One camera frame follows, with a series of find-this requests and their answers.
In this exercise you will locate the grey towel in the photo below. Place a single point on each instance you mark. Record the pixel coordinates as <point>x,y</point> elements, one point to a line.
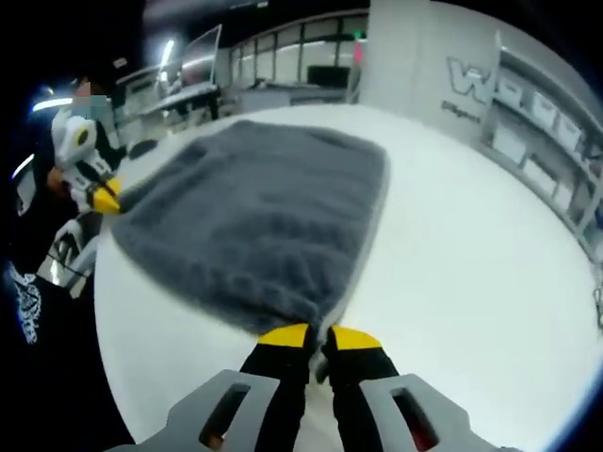
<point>254,212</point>

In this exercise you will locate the black background monitor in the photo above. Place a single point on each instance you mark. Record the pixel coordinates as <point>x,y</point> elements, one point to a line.
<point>329,76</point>

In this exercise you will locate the grey equipment cabinet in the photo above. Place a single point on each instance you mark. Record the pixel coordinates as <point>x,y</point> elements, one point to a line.
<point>264,96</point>

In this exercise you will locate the pink flag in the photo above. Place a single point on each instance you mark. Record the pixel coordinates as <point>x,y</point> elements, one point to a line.
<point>359,54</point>

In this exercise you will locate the white chair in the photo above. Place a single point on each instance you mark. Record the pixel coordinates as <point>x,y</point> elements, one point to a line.
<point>70,245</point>

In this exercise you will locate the group of white storage bins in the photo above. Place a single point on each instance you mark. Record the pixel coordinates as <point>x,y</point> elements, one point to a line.
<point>509,141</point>

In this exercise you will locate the grey metal shelving unit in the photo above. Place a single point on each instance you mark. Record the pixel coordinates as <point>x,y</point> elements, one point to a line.
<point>556,141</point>

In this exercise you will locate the person's left hand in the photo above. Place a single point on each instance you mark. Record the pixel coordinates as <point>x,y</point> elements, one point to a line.
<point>59,181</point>

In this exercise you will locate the pile of gripper parts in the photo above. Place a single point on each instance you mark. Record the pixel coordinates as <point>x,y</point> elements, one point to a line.
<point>599,311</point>

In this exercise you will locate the desk computer monitor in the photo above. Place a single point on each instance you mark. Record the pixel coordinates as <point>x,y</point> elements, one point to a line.
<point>200,59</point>

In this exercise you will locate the white desk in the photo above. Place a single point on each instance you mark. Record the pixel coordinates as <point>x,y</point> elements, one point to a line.
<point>188,94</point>

